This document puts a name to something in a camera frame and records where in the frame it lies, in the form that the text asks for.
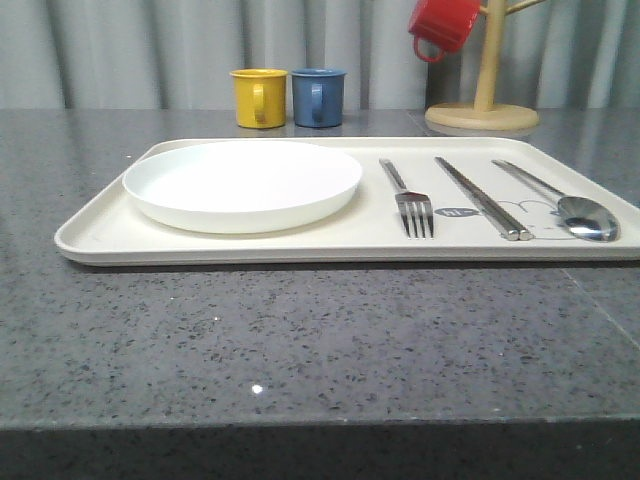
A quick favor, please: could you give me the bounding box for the silver fork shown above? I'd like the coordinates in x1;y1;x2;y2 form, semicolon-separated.
379;159;434;239

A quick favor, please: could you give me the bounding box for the white round plate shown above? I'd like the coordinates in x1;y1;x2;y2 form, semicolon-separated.
122;140;363;234

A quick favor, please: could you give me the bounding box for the cream rabbit serving tray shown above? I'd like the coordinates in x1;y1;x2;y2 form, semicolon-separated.
54;137;639;266

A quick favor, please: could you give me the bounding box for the yellow mug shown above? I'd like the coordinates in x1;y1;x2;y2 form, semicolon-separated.
230;68;288;129

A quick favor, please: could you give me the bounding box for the red mug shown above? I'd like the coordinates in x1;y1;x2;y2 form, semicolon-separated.
408;0;481;63

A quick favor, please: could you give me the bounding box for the silver spoon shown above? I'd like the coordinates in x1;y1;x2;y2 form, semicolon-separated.
492;160;622;242

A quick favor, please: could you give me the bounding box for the silver chopstick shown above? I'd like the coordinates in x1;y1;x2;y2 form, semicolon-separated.
433;156;521;242
439;156;533;241

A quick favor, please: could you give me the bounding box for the wooden mug tree stand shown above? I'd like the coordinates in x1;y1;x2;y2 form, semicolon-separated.
425;0;539;131

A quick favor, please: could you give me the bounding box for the blue mug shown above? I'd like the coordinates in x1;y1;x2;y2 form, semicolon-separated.
291;68;346;128

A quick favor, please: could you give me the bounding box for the grey curtain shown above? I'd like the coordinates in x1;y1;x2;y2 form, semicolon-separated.
1;1;639;110

